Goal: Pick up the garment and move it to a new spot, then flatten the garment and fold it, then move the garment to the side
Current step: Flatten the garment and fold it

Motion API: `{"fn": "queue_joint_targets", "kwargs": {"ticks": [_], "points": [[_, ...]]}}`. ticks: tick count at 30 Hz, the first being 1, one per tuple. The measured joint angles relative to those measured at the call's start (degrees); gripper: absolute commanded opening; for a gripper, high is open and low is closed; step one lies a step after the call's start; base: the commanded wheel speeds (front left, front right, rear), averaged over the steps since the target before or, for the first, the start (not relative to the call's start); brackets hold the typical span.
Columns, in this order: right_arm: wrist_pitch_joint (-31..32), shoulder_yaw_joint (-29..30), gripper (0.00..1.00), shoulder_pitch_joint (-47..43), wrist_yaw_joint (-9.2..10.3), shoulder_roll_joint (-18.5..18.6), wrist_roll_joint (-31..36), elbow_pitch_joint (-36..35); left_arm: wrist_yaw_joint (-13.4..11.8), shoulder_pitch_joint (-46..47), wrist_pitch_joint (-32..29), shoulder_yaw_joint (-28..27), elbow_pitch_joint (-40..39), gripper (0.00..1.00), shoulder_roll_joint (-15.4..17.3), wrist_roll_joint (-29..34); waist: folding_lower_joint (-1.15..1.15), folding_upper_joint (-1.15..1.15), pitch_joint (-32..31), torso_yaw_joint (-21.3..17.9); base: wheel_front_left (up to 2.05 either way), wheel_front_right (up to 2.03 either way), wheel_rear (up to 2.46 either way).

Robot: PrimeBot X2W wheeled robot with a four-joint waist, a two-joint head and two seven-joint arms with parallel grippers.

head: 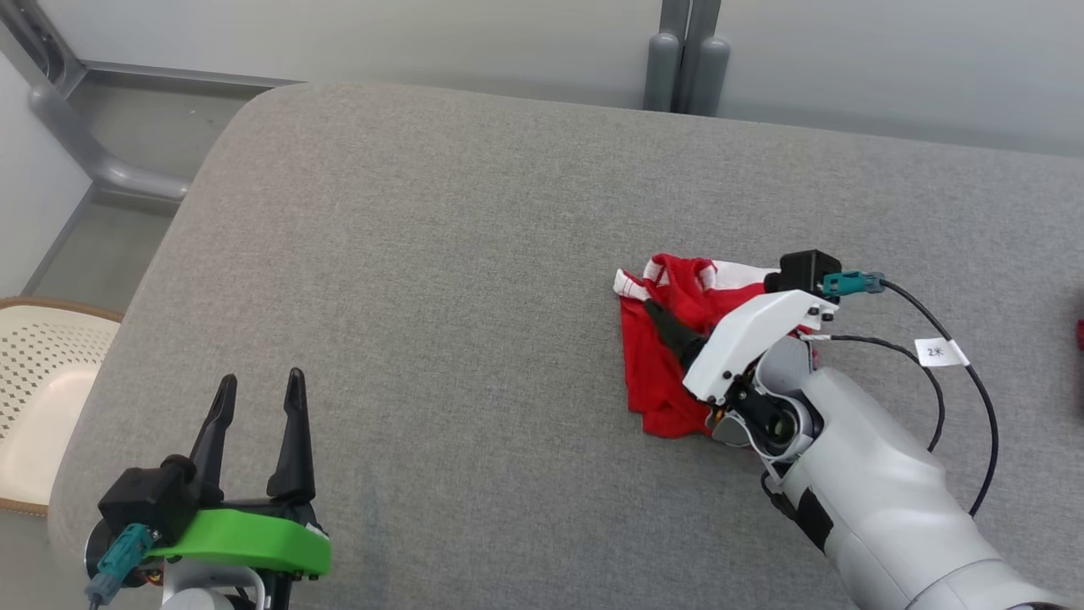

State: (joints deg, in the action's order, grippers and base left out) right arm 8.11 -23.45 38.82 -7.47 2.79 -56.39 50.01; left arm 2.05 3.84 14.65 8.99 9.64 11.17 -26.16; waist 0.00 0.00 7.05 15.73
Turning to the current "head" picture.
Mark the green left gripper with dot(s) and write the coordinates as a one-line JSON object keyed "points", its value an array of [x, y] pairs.
{"points": [[254, 542]]}

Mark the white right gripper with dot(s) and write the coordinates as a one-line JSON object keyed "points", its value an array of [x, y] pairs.
{"points": [[745, 335]]}

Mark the red shorts white stripe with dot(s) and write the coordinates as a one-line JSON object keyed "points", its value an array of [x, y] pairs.
{"points": [[660, 381]]}

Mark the cream perforated laundry basket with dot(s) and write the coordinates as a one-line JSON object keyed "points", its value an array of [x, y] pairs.
{"points": [[42, 398]]}

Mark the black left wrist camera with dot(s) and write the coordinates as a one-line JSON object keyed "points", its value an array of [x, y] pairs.
{"points": [[144, 500]]}

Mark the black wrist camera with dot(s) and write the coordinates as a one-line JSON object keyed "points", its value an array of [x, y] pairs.
{"points": [[804, 269], [144, 500]]}

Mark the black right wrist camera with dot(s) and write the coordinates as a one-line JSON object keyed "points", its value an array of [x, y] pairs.
{"points": [[804, 269]]}

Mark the teal left camera connector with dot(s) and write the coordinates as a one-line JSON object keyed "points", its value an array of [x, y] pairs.
{"points": [[123, 555]]}

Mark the teal camera connector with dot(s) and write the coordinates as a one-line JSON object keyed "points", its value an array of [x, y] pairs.
{"points": [[851, 283], [123, 555]]}

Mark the teal right camera connector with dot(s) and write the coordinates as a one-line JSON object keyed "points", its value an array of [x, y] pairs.
{"points": [[851, 283]]}

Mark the grey partition post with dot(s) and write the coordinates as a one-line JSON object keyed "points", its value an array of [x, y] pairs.
{"points": [[665, 59], [710, 68]]}

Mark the grey curved corner frame post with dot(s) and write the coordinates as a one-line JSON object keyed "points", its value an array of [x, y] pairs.
{"points": [[85, 144]]}

